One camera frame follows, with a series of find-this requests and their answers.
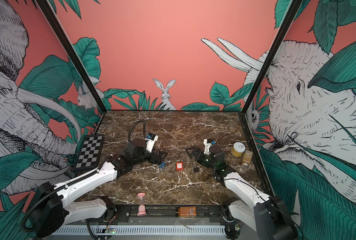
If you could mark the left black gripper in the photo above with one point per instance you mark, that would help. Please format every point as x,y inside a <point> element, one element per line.
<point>154,160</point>

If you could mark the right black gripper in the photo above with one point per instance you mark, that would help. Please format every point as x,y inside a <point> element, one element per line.
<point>200,154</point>

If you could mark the red padlock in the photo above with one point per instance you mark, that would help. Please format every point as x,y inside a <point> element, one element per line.
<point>179,166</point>

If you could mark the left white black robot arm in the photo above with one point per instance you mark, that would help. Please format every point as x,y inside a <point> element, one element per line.
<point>55,205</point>

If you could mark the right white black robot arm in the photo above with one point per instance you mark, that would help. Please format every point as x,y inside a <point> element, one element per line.
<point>266,215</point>

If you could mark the left blue padlock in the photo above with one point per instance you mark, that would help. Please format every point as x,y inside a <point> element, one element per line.
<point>162,166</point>

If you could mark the brown spice jar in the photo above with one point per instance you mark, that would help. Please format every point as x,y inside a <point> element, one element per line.
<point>247,159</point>

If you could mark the pink hourglass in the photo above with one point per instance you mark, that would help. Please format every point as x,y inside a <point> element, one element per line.
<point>142,207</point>

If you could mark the orange rectangular box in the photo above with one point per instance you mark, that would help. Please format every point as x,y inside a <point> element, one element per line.
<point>187,212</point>

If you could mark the black white checkerboard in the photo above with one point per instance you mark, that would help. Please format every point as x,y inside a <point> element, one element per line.
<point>90,153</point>

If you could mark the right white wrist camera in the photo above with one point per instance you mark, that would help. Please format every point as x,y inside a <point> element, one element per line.
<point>207,144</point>

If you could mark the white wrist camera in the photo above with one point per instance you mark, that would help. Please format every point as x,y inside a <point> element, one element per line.
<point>207,144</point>
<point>151,139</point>

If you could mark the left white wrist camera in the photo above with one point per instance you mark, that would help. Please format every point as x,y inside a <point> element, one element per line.
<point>151,139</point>

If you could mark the white perforated rail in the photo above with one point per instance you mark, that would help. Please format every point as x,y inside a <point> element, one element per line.
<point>128,230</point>

